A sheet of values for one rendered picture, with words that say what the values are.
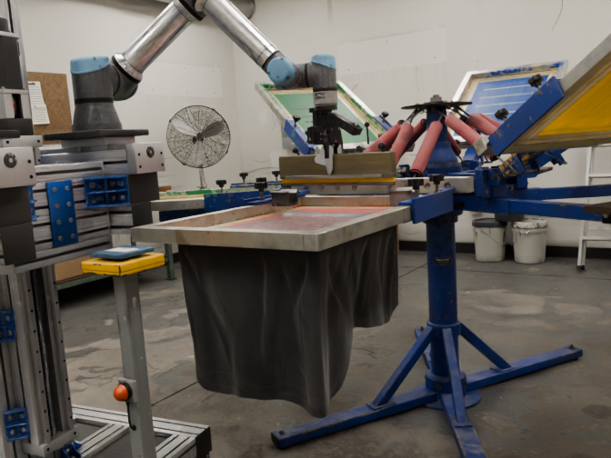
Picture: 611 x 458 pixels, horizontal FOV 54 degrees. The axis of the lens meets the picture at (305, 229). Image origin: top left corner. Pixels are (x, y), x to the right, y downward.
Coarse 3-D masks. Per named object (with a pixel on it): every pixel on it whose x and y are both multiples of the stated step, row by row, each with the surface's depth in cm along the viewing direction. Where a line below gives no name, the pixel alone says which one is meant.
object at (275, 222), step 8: (304, 208) 211; (312, 208) 209; (320, 208) 208; (328, 208) 206; (336, 208) 204; (272, 216) 193; (280, 216) 191; (288, 216) 190; (296, 216) 189; (320, 216) 185; (232, 224) 179; (240, 224) 177; (248, 224) 176; (256, 224) 175; (264, 224) 174; (272, 224) 173; (280, 224) 171; (288, 224) 170
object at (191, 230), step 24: (192, 216) 176; (216, 216) 181; (240, 216) 190; (384, 216) 152; (408, 216) 165; (144, 240) 156; (168, 240) 151; (192, 240) 147; (216, 240) 142; (240, 240) 138; (264, 240) 134; (288, 240) 131; (312, 240) 127; (336, 240) 133
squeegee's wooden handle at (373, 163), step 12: (288, 156) 196; (300, 156) 193; (312, 156) 191; (336, 156) 186; (348, 156) 184; (360, 156) 182; (372, 156) 179; (384, 156) 177; (288, 168) 197; (300, 168) 194; (312, 168) 192; (324, 168) 189; (336, 168) 187; (348, 168) 184; (360, 168) 182; (372, 168) 180; (384, 168) 178
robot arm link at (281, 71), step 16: (192, 0) 174; (208, 0) 173; (224, 0) 173; (208, 16) 176; (224, 16) 172; (240, 16) 173; (224, 32) 176; (240, 32) 172; (256, 32) 173; (256, 48) 172; (272, 48) 173; (256, 64) 175; (272, 64) 170; (288, 64) 170; (272, 80) 171; (288, 80) 171
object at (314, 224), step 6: (354, 210) 196; (360, 210) 195; (366, 210) 193; (372, 210) 192; (378, 210) 191; (384, 210) 190; (306, 222) 174; (312, 222) 173; (318, 222) 172; (324, 222) 171; (330, 222) 170; (336, 222) 169; (342, 222) 169; (282, 228) 164; (288, 228) 163; (294, 228) 162; (300, 228) 161; (306, 228) 161; (312, 228) 160; (318, 228) 159
